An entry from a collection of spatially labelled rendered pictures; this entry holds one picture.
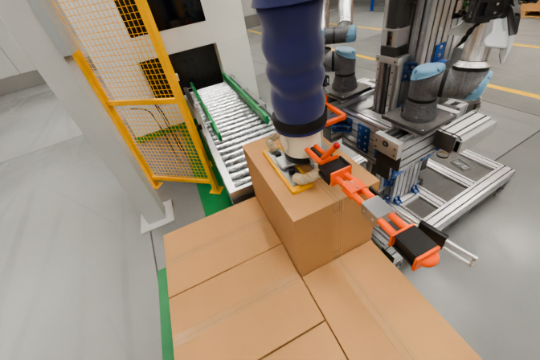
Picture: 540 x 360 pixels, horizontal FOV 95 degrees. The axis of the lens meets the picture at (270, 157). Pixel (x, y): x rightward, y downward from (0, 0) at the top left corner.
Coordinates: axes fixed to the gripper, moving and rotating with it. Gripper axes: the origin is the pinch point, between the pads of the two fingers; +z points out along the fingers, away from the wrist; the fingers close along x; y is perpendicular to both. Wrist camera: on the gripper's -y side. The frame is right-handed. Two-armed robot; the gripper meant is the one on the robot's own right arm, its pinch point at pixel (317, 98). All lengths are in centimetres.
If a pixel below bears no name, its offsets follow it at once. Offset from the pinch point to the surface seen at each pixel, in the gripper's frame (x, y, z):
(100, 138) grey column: -130, -73, 15
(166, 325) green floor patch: -127, 19, 109
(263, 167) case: -44, 23, 14
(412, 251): -30, 92, 0
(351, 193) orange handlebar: -29, 68, 0
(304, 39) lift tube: -27, 40, -41
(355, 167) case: -9.3, 46.0, 14.0
